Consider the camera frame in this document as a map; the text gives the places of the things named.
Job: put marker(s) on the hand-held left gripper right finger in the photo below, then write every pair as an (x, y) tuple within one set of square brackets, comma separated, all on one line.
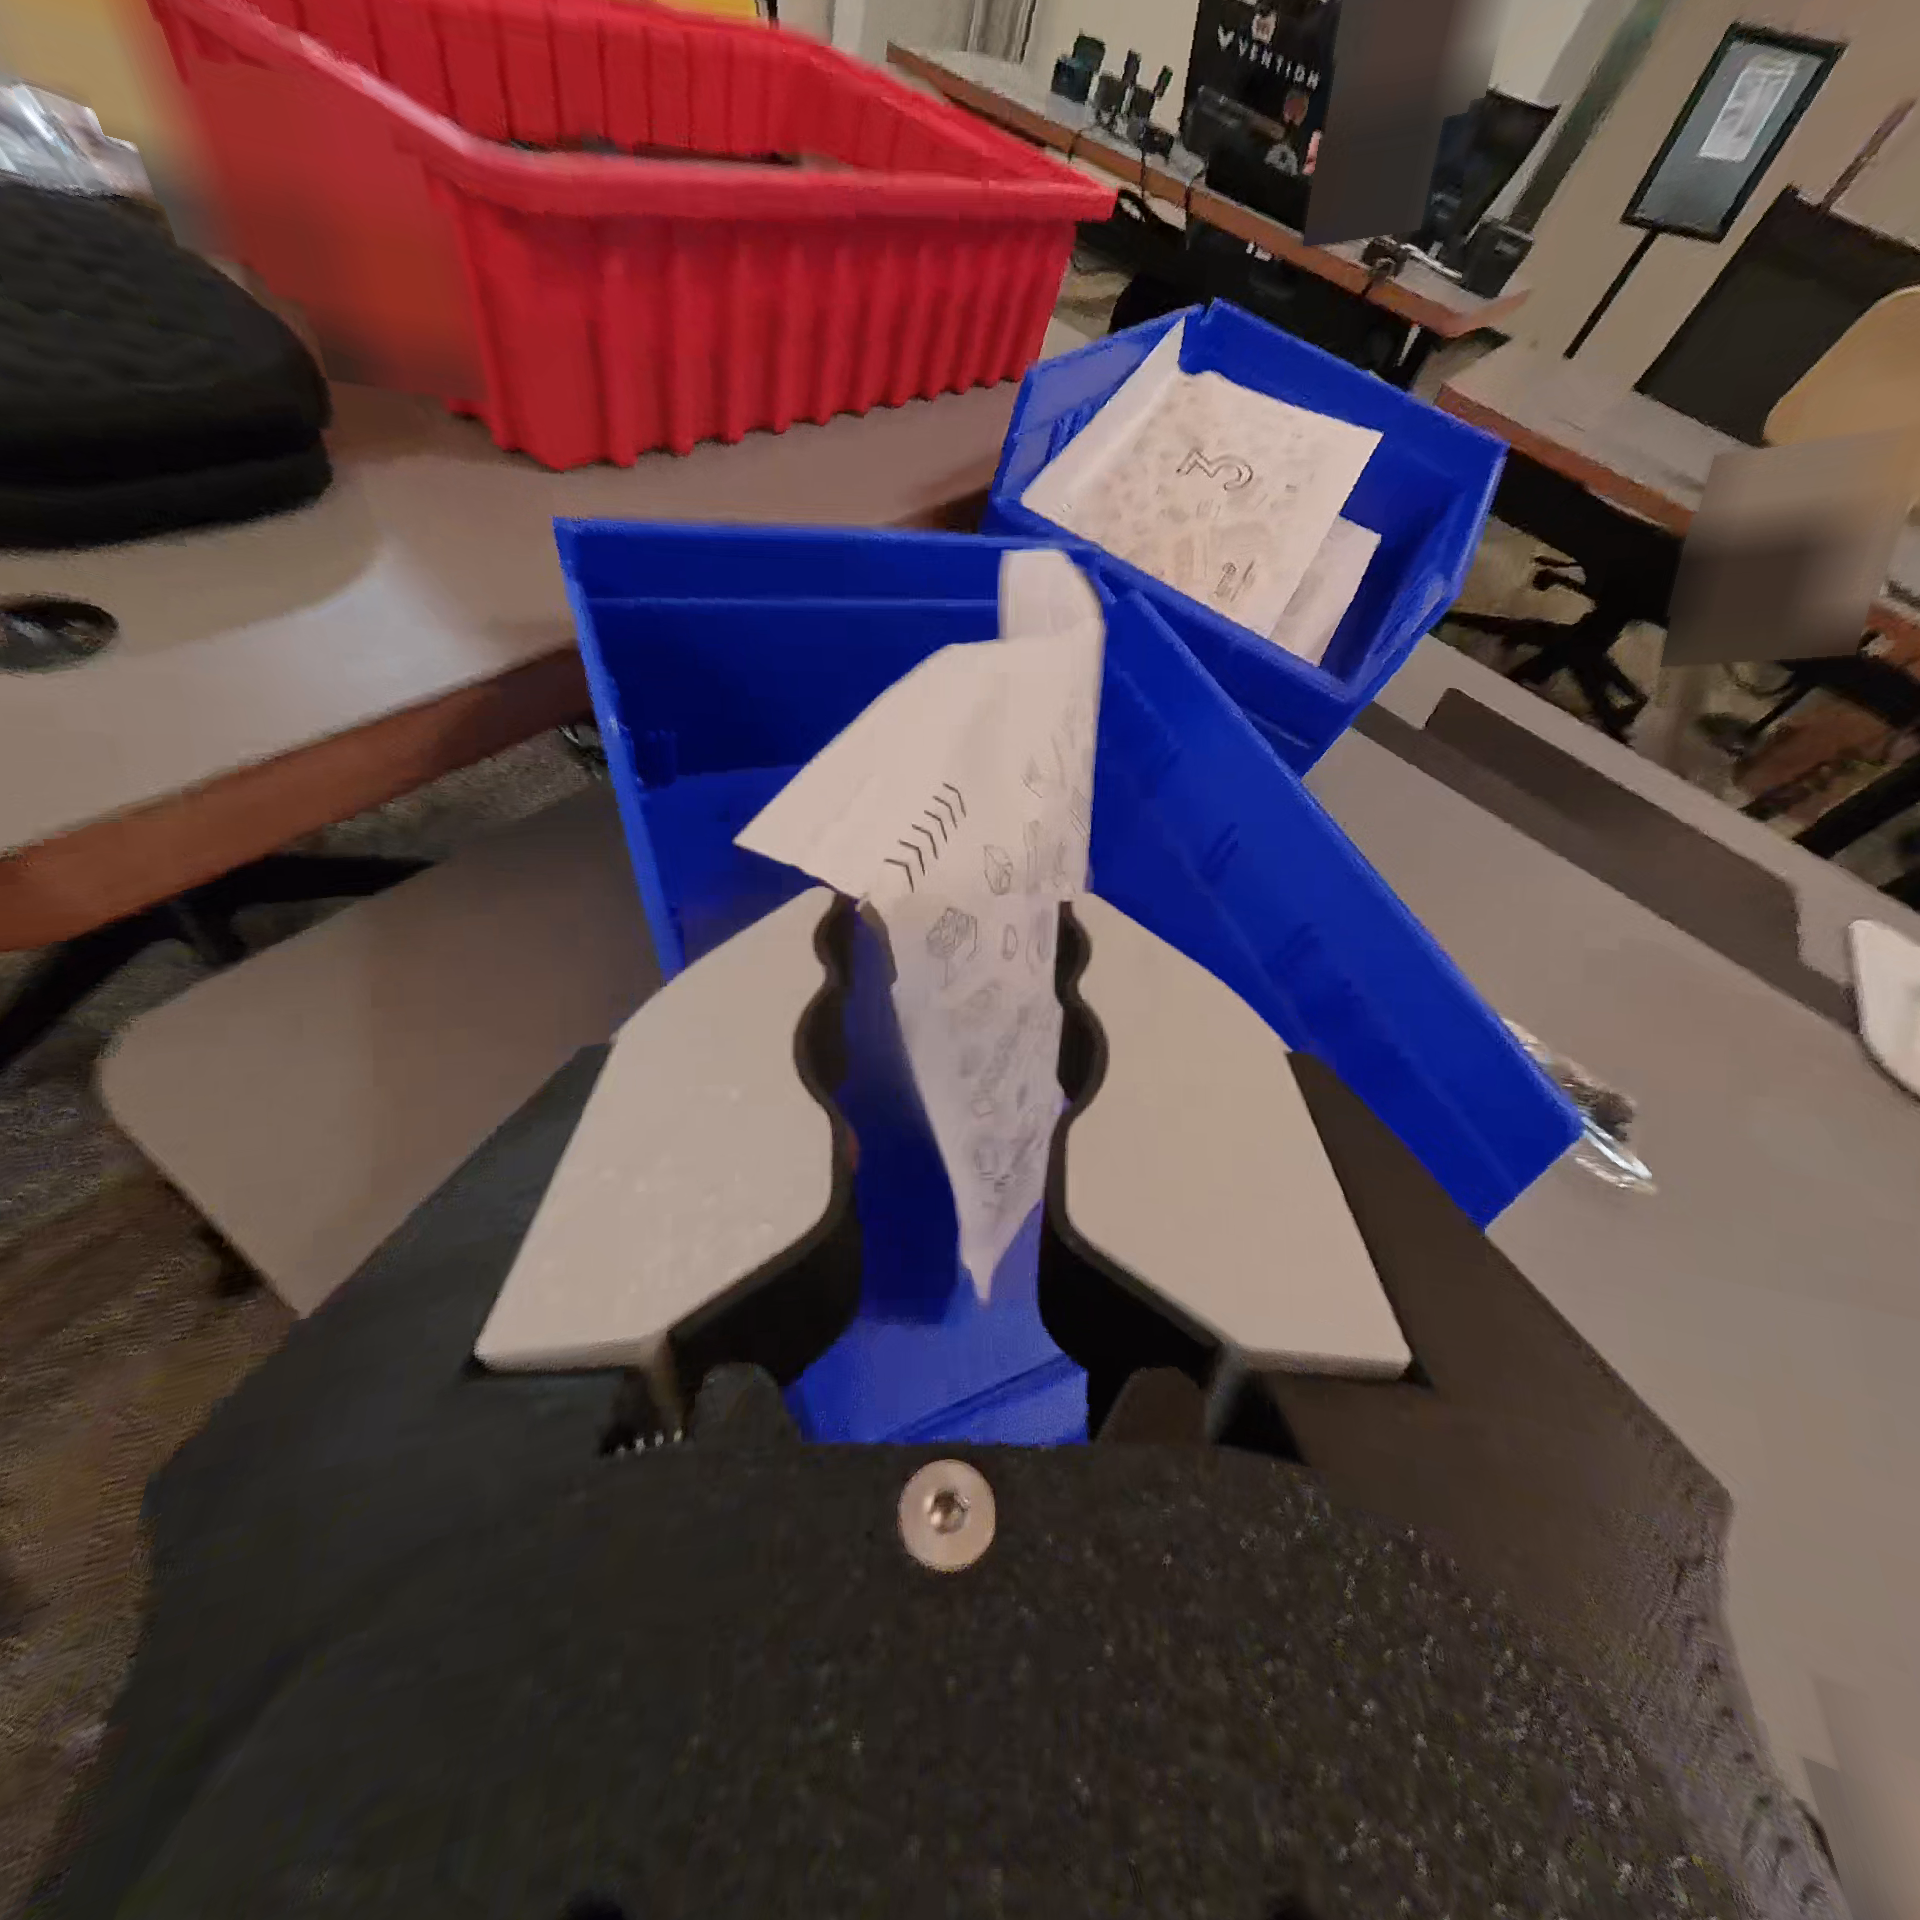
[(1230, 1200)]

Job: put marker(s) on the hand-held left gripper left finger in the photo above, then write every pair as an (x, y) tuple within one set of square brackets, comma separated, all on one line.
[(674, 1185)]

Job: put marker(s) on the short blue storage bin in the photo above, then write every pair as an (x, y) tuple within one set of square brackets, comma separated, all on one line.
[(720, 721)]

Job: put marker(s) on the small clear plastic parts bag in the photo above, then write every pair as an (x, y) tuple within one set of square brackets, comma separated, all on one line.
[(1605, 1118)]

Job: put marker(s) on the wooden top office table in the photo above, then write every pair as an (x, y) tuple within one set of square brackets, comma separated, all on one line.
[(1576, 412), (1424, 293)]

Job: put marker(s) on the red storage bin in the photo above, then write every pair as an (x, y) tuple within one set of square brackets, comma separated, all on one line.
[(674, 301)]

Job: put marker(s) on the black quilted cushion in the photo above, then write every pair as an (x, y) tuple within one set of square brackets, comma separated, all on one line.
[(135, 375)]

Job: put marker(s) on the beige chair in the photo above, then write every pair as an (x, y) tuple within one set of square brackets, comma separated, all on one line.
[(1852, 369)]

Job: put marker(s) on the black banner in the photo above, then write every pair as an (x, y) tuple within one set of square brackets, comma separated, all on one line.
[(1245, 90)]

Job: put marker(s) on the framed sign on stand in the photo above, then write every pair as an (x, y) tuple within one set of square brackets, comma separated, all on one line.
[(1740, 128)]

